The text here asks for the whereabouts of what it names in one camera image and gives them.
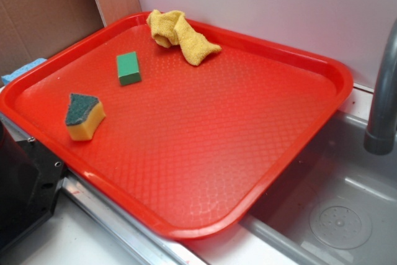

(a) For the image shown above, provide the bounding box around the red plastic tray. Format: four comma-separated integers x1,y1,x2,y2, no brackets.
1,12,353,240

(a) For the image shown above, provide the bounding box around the brown cardboard box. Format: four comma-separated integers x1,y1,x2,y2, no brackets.
1,0,141,75

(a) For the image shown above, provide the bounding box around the green rectangular block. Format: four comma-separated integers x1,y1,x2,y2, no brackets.
117,52,142,86

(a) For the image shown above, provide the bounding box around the grey plastic sink basin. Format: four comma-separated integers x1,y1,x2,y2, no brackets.
185,112,397,265

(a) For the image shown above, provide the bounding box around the blue sponge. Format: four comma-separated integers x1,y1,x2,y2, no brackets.
1,58,47,85

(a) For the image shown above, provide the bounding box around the yellow sponge green scrubber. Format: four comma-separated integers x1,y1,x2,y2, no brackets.
65,93,106,141

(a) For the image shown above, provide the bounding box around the grey faucet spout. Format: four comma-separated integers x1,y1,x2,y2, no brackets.
364,24,396,155

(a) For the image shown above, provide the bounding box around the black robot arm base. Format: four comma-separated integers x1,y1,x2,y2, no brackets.
1,124,66,253

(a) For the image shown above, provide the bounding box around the yellow crumpled cloth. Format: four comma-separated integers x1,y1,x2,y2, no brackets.
146,9,222,66

